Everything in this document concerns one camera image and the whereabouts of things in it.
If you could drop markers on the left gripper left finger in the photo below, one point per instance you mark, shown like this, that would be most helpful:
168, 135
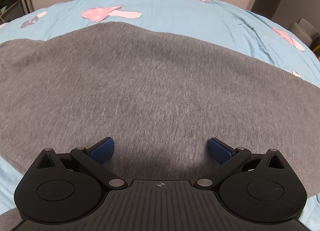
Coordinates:
63, 187

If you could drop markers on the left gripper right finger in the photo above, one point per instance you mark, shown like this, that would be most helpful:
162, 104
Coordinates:
255, 187

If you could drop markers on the grey knit pants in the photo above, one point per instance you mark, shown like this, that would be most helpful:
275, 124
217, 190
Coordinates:
160, 96

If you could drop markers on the grey chair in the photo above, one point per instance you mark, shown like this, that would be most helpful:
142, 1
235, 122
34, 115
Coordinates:
305, 31

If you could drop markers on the light blue mushroom bedsheet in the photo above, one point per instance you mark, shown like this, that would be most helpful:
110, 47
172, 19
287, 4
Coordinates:
211, 21

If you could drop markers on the grey bedside drawer cabinet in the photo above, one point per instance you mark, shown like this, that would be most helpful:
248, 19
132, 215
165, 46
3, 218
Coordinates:
11, 10

